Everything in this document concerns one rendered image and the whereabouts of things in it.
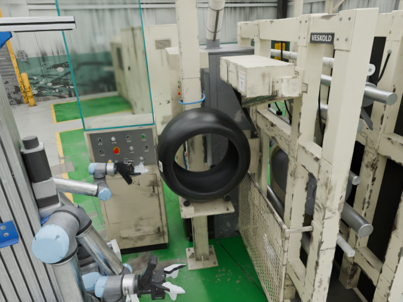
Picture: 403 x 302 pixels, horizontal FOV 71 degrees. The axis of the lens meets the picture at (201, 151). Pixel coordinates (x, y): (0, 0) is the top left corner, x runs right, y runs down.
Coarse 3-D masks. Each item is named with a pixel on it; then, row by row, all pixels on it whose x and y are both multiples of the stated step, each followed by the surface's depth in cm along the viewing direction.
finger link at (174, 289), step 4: (164, 284) 107; (168, 284) 107; (172, 288) 105; (176, 288) 105; (180, 288) 105; (168, 292) 107; (172, 292) 105; (176, 292) 104; (180, 292) 104; (184, 292) 104; (172, 296) 107
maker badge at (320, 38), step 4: (312, 32) 130; (316, 32) 127; (320, 32) 124; (324, 32) 121; (328, 32) 118; (332, 32) 116; (312, 36) 130; (316, 36) 128; (320, 36) 124; (324, 36) 121; (328, 36) 119; (332, 36) 116; (312, 40) 131; (316, 40) 128; (320, 40) 125; (324, 40) 122; (328, 40) 119; (332, 40) 116
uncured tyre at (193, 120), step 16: (192, 112) 176; (208, 112) 173; (176, 128) 166; (192, 128) 164; (208, 128) 165; (224, 128) 166; (240, 128) 176; (160, 144) 173; (176, 144) 166; (240, 144) 172; (160, 160) 172; (224, 160) 207; (240, 160) 176; (176, 176) 203; (192, 176) 207; (208, 176) 209; (224, 176) 206; (240, 176) 181; (176, 192) 181; (192, 192) 179; (208, 192) 183; (224, 192) 184
